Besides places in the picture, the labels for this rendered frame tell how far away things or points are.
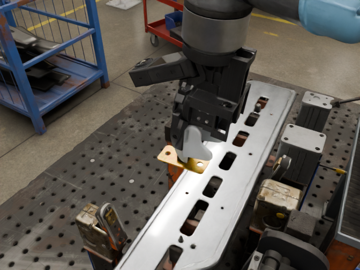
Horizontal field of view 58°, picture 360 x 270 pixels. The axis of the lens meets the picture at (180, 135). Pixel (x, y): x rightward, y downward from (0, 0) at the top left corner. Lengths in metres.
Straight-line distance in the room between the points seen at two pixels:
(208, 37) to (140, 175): 0.95
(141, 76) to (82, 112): 2.36
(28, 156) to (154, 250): 1.91
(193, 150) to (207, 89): 0.11
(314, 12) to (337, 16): 0.02
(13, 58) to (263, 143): 1.78
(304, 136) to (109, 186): 0.72
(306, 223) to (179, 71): 0.41
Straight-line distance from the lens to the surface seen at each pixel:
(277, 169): 0.79
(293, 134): 0.85
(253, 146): 0.95
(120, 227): 0.74
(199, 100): 0.41
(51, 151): 2.51
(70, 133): 2.63
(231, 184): 0.84
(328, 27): 0.29
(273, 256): 0.53
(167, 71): 0.43
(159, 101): 1.61
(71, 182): 1.29
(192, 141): 0.47
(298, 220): 0.69
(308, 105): 1.07
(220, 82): 0.40
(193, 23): 0.36
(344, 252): 0.89
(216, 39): 0.36
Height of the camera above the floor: 1.64
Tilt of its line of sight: 42 degrees down
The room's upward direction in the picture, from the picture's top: straight up
